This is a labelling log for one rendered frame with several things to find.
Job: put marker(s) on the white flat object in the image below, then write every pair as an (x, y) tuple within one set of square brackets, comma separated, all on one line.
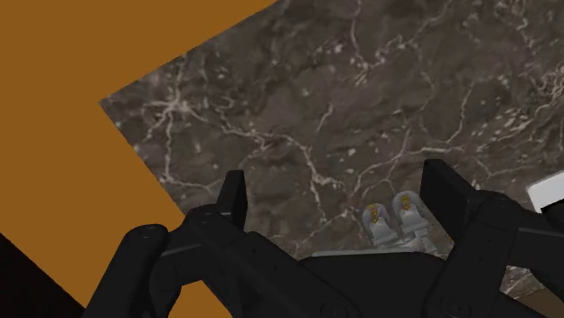
[(546, 192)]

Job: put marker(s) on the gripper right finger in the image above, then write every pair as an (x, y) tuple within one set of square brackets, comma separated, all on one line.
[(484, 229)]

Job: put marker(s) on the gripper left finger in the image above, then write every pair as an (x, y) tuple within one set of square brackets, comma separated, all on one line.
[(211, 246)]

